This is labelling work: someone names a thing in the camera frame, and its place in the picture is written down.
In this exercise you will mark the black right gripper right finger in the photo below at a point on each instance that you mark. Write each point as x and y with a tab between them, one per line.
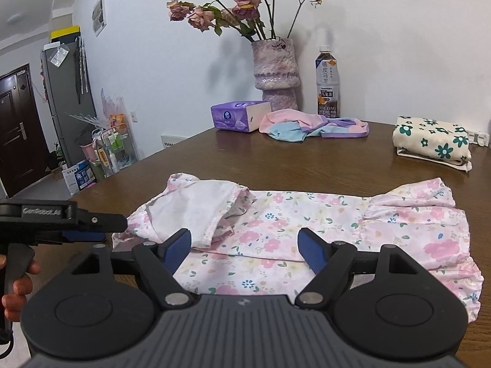
331	264

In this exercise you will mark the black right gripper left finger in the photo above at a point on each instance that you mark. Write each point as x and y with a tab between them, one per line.
156	265

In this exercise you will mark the left hand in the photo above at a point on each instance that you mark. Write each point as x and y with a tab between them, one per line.
14	302

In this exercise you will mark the dark brown door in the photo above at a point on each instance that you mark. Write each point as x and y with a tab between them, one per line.
23	147

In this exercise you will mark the blue white cardboard box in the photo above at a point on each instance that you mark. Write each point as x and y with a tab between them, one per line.
78	177

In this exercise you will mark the clear storage rack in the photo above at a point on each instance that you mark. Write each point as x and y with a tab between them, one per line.
111	148

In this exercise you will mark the pink blue purple garment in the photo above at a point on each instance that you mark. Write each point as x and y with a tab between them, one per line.
295	126

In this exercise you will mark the grey refrigerator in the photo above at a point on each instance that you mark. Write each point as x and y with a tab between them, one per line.
68	93

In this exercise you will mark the cream green floral folded cloth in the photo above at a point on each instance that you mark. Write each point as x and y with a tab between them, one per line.
436	141

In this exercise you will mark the purple tissue box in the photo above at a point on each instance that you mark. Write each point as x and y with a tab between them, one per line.
242	116

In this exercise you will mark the purple knitted vase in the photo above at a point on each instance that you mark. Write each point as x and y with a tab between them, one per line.
276	72

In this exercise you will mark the dried rose bouquet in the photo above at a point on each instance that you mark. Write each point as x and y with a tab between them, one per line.
254	20

